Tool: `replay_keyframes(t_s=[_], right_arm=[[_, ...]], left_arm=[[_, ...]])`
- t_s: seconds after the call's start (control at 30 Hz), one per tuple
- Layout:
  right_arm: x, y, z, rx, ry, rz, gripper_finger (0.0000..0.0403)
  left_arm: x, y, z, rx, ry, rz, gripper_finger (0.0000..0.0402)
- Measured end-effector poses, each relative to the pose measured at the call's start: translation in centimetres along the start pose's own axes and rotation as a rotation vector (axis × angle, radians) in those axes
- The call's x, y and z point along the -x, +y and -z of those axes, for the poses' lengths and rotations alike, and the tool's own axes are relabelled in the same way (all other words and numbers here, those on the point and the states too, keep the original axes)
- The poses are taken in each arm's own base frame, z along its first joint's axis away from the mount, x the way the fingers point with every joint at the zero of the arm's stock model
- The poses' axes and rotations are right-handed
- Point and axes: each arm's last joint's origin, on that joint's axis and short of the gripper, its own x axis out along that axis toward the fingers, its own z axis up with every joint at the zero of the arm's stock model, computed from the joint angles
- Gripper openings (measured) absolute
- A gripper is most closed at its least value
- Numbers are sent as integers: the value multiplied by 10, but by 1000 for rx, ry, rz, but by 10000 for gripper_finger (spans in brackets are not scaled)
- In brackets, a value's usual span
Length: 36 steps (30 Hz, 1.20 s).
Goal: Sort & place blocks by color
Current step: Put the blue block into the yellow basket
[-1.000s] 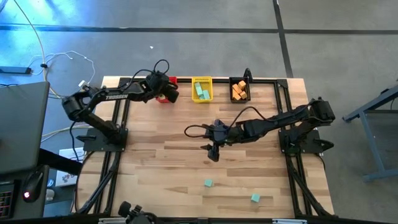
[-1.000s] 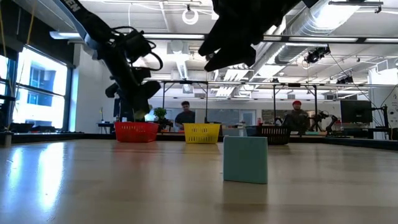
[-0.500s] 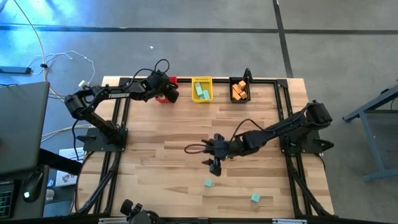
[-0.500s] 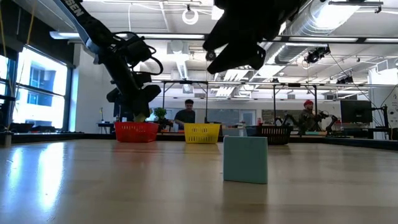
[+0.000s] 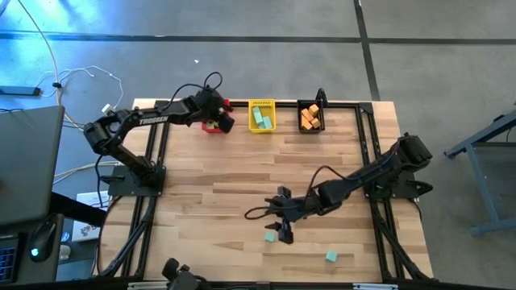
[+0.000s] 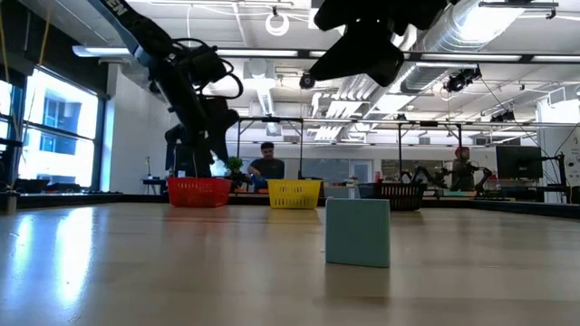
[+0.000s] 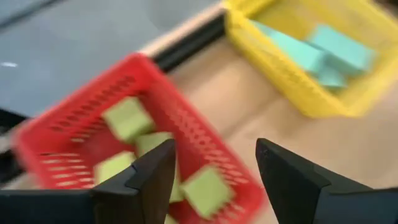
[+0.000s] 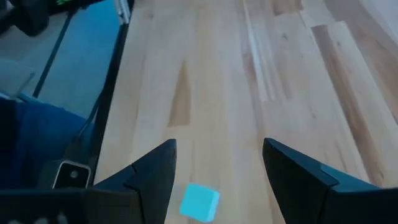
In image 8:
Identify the black equipment base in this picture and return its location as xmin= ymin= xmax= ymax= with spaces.
xmin=0 ymin=0 xmax=103 ymax=37

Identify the black aluminium table frame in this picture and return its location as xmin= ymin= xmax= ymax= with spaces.
xmin=88 ymin=0 xmax=135 ymax=190

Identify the teal cube block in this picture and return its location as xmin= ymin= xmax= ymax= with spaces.
xmin=179 ymin=182 xmax=221 ymax=224

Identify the silver metal bracket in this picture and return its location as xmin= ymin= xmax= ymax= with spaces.
xmin=114 ymin=0 xmax=132 ymax=25

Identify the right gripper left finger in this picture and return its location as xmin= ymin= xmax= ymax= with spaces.
xmin=93 ymin=139 xmax=177 ymax=224

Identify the thin black rod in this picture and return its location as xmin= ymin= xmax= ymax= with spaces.
xmin=32 ymin=12 xmax=75 ymax=99

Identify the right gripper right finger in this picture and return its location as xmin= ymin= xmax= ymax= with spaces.
xmin=263 ymin=138 xmax=398 ymax=224

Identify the black table-level camera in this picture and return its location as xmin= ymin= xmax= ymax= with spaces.
xmin=52 ymin=159 xmax=92 ymax=190

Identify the dark chair seat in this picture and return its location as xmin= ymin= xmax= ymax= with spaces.
xmin=0 ymin=98 xmax=94 ymax=190

